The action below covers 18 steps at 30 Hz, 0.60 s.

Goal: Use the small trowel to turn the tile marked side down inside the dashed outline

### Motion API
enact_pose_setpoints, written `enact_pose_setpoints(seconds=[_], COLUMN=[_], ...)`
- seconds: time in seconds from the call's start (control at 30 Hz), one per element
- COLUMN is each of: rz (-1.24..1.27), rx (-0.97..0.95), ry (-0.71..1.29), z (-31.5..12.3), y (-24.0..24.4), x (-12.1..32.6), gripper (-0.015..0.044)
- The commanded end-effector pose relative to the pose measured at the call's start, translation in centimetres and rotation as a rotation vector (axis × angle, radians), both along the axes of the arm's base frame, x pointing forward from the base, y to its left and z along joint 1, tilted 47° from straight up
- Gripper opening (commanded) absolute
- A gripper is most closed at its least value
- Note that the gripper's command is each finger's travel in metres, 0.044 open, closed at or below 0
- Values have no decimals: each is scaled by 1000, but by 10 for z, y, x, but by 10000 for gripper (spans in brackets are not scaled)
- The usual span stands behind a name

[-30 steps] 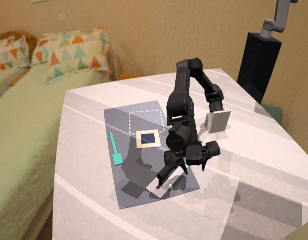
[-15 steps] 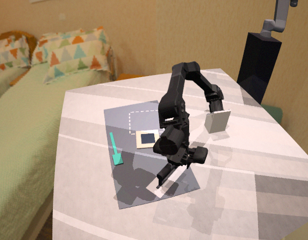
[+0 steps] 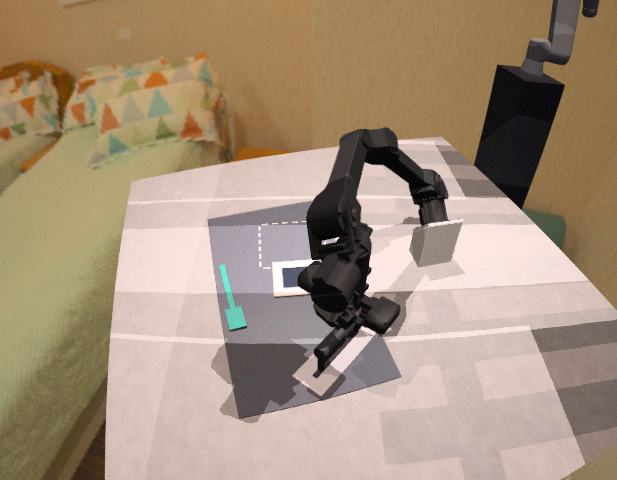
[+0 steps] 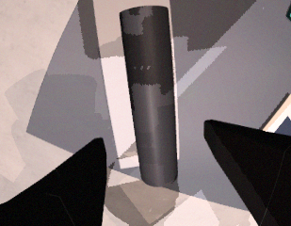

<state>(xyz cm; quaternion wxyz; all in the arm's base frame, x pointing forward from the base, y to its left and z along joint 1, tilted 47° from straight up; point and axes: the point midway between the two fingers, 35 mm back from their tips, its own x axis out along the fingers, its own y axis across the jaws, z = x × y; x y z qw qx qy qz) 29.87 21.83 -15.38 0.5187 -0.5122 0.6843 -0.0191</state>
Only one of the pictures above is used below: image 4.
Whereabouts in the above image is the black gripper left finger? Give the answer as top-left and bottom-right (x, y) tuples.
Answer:
(0, 138), (107, 226)

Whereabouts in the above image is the white tile with dark square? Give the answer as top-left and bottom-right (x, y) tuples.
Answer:
(262, 94), (291, 137)

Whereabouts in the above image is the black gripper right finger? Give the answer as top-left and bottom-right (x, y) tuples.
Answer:
(204, 120), (291, 226)

